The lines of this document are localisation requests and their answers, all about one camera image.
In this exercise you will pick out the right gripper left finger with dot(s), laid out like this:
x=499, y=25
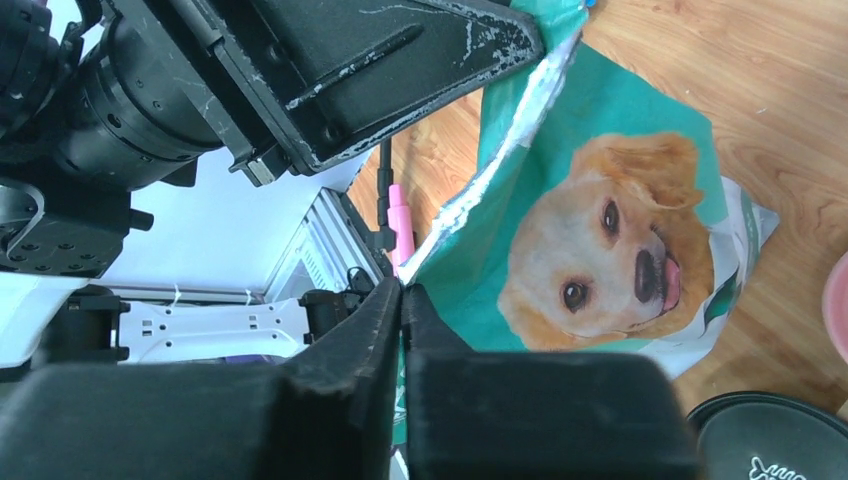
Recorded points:
x=326, y=413

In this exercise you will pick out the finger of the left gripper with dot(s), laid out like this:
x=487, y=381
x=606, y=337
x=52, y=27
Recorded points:
x=332, y=79

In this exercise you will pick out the green dog food bag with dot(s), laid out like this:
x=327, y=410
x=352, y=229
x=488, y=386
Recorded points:
x=598, y=219

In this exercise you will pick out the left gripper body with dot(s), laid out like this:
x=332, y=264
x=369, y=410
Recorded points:
x=171, y=80

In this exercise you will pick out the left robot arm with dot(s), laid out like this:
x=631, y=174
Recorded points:
x=60, y=228

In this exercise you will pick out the pink pet bowl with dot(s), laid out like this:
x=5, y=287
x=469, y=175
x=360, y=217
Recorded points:
x=834, y=306

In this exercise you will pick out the black pet bowl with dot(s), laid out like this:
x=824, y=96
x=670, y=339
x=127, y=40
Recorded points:
x=760, y=435

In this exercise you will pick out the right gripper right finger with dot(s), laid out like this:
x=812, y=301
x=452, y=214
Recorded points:
x=529, y=415

